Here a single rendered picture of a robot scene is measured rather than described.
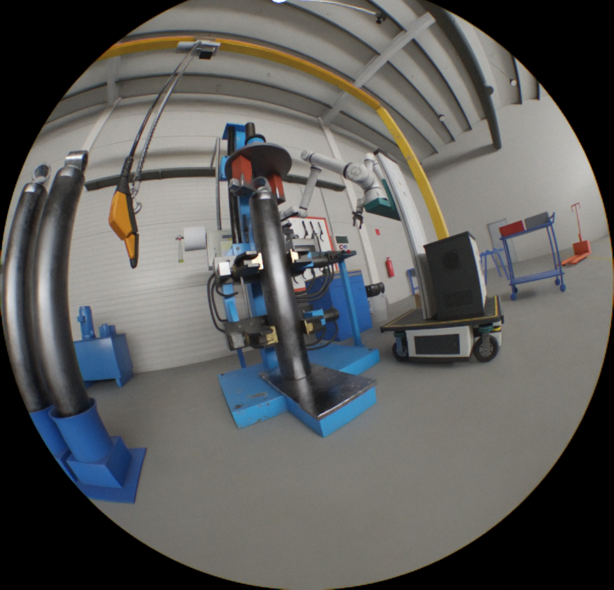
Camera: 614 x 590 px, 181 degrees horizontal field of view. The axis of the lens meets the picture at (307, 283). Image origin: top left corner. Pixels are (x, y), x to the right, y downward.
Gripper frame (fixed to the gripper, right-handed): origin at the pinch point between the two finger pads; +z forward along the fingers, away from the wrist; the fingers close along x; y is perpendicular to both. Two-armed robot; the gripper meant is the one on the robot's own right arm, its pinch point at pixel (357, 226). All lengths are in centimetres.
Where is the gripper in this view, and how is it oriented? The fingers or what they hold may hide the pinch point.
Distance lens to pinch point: 226.9
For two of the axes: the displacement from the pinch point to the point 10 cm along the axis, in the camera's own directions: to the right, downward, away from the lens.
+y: 6.7, 2.1, -7.1
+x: 7.2, 0.2, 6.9
